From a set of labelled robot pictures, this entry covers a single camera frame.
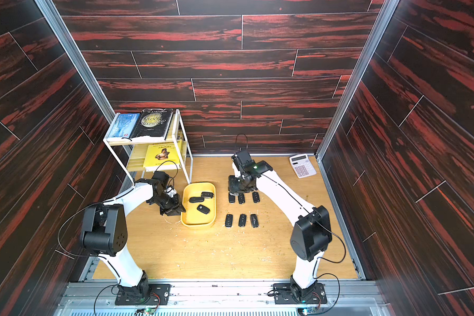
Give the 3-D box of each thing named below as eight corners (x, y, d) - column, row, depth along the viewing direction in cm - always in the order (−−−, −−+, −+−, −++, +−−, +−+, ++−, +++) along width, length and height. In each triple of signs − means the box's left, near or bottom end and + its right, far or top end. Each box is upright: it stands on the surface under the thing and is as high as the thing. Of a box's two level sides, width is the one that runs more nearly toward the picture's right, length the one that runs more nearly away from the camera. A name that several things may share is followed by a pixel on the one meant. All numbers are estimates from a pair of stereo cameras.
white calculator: (297, 179, 113) (300, 173, 109) (288, 162, 122) (289, 156, 118) (314, 175, 115) (317, 169, 111) (303, 159, 124) (306, 153, 119)
